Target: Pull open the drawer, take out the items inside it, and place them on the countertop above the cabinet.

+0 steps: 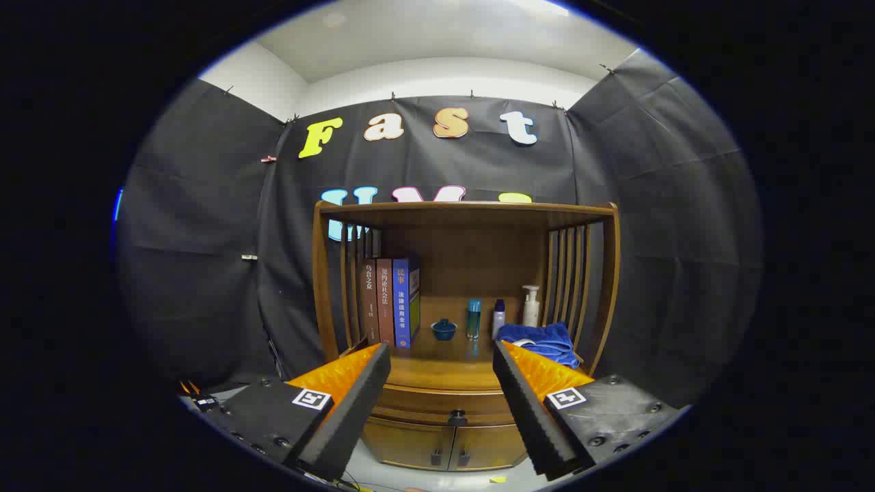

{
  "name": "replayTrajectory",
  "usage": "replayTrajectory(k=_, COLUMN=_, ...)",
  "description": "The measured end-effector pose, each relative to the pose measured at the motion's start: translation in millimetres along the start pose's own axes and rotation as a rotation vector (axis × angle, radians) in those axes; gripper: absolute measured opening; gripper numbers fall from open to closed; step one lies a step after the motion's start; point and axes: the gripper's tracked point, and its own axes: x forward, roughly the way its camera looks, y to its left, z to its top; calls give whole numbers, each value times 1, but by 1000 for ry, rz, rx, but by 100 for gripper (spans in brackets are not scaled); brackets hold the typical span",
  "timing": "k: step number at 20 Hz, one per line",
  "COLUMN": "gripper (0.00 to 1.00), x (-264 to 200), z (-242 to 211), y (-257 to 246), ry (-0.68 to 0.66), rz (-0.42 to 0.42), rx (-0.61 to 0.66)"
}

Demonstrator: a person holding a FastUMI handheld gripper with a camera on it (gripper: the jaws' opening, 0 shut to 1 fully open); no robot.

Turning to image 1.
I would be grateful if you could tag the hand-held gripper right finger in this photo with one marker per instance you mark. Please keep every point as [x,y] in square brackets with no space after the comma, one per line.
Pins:
[526,403]

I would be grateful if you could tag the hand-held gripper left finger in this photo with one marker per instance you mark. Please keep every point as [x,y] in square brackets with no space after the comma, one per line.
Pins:
[355,403]

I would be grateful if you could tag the wooden cabinet door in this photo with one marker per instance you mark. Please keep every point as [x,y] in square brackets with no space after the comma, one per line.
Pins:
[492,447]
[403,444]

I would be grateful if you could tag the wooden countertop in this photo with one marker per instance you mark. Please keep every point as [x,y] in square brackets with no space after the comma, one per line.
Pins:
[441,365]

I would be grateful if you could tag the wooden cabinet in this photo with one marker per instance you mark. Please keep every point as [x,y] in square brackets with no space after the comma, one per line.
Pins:
[472,253]

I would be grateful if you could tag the folded blue towel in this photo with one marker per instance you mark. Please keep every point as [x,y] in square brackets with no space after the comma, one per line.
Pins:
[543,342]

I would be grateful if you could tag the white bottle with blue cap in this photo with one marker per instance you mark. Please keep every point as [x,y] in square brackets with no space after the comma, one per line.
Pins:
[498,322]

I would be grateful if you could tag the white pump bottle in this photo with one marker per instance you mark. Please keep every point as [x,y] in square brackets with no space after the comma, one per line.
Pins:
[531,311]

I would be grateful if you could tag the teal glass bottle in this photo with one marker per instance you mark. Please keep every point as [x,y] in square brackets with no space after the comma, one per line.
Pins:
[474,321]

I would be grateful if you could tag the reddish brown book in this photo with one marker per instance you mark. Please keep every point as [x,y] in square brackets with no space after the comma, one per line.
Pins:
[385,307]

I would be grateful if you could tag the dark brown book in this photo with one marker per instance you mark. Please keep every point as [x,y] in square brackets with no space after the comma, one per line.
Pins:
[370,301]

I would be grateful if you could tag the thick blue book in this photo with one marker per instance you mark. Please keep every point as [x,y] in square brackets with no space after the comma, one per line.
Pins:
[403,307]

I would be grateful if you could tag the blue lidded teacup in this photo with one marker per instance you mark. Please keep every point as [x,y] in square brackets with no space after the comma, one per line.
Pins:
[443,331]

